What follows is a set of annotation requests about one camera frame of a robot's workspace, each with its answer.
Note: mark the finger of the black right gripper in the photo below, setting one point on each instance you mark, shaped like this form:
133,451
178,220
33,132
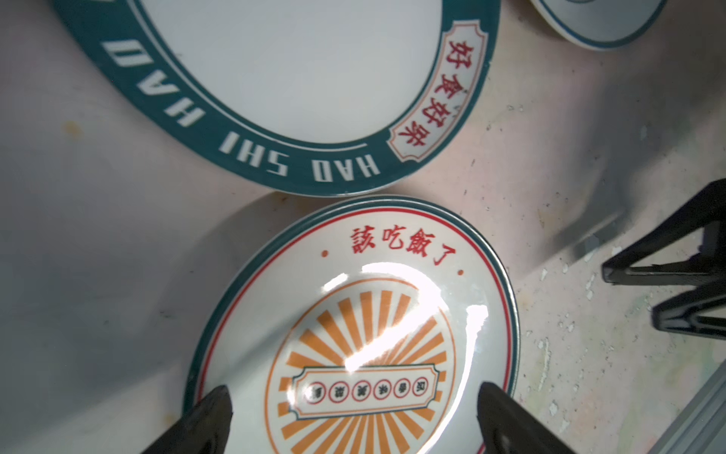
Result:
685,313
687,249

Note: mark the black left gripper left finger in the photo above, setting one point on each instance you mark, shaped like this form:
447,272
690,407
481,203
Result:
204,429

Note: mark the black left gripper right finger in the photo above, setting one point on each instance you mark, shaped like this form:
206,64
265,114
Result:
507,427

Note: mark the orange sunburst plate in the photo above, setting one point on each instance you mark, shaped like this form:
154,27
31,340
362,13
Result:
366,327

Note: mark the green rim plate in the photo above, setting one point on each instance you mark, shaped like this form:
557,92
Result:
314,98

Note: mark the floral table mat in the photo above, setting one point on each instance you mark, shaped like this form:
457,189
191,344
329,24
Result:
117,241

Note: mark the white plate grey emblem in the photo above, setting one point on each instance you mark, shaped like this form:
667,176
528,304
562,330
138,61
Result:
600,25

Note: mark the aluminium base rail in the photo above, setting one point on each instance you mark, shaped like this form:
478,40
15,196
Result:
700,427

